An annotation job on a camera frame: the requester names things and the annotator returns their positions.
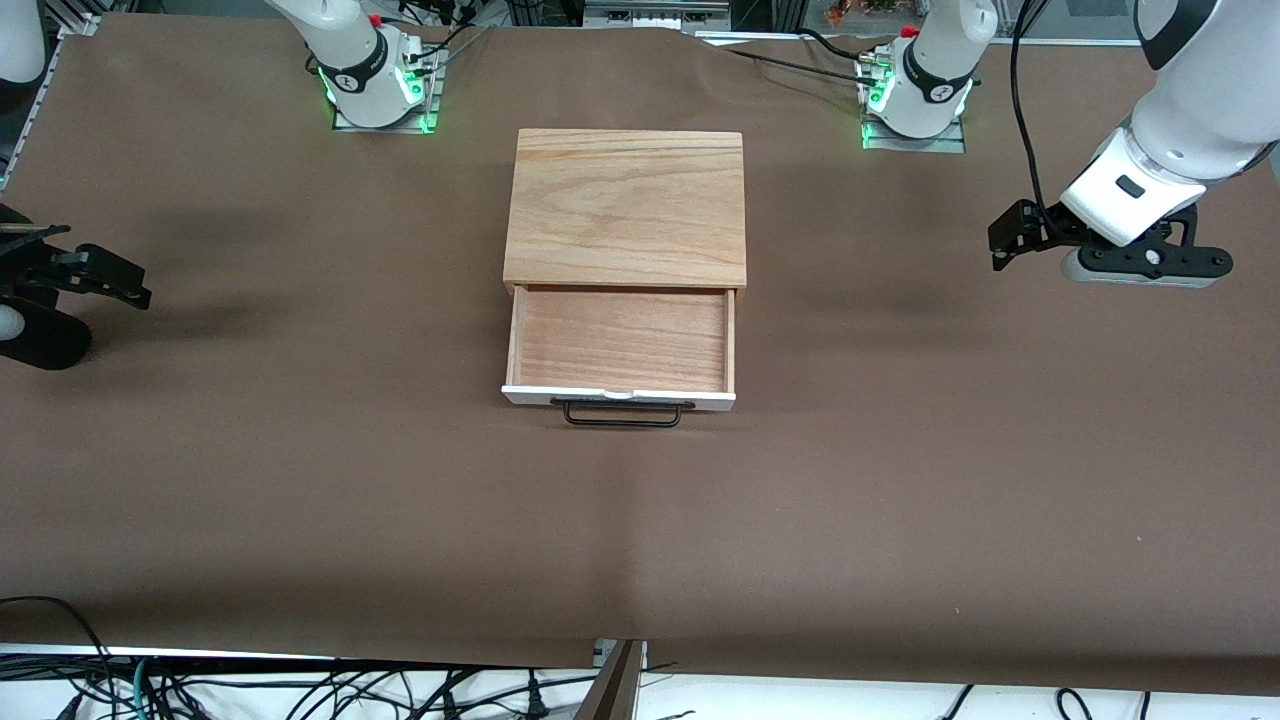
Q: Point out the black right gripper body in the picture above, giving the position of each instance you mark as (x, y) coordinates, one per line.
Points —
(28, 272)

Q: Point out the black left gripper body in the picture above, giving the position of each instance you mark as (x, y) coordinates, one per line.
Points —
(1040, 229)

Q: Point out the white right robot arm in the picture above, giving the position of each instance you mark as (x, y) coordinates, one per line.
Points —
(350, 60)

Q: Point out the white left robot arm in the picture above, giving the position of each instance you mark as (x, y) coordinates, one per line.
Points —
(1200, 110)

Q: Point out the light wooden drawer cabinet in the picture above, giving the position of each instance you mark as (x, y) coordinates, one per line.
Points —
(625, 205)

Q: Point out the black cylinder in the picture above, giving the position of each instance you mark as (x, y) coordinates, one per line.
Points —
(45, 345)

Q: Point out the grey background device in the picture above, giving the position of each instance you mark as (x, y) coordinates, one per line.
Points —
(650, 15)

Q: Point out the brown table cloth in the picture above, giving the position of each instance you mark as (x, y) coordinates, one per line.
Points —
(640, 520)

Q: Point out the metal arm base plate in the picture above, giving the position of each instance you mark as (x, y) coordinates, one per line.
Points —
(950, 143)
(430, 105)

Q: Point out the aluminium frame rail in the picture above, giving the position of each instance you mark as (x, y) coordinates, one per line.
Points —
(33, 105)

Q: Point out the aluminium profile bracket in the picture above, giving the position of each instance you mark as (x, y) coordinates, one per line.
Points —
(615, 685)

